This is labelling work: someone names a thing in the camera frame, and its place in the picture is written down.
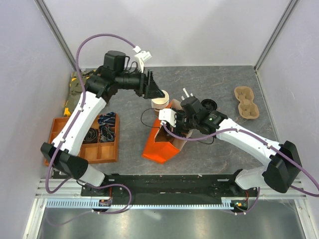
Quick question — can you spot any black coiled belt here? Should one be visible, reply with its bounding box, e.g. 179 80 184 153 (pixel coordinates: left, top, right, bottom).
83 128 99 144

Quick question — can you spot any stack of paper cups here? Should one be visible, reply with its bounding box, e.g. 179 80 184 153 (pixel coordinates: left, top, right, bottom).
151 90 169 116

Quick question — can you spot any striped blue necktie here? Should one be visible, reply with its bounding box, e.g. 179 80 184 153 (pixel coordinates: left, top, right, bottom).
98 112 116 127

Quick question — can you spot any aluminium cable duct rail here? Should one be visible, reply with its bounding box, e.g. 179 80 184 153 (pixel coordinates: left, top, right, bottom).
46 198 235 210

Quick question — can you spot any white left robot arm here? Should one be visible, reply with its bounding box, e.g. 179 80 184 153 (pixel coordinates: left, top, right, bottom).
40 51 165 196

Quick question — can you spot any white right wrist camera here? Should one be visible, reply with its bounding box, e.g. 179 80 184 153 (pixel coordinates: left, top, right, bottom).
158 108 176 127

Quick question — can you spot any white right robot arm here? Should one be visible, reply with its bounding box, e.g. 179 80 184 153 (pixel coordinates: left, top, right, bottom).
159 96 301 196

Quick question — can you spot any stack of black lids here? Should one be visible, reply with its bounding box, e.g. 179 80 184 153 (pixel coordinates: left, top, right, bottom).
201 99 217 112

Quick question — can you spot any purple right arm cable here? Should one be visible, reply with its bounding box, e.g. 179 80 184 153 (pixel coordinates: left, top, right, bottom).
161 121 319 216

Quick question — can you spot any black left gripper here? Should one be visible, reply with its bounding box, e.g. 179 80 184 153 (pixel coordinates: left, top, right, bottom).
116 66 165 100

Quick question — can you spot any camouflage folded cloth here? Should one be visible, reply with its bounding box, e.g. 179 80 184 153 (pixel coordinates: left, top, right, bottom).
63 69 97 117

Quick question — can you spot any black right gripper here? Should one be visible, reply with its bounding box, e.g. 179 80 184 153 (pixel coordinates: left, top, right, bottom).
167 108 197 140

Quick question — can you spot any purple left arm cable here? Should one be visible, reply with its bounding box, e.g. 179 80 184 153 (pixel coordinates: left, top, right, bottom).
44 33 141 227

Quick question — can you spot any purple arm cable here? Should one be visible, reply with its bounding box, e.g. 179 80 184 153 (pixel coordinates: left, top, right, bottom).
44 33 141 227
161 121 319 216

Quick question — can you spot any orange wooden compartment tray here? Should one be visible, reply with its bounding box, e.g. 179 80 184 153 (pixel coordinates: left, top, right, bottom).
44 113 120 167

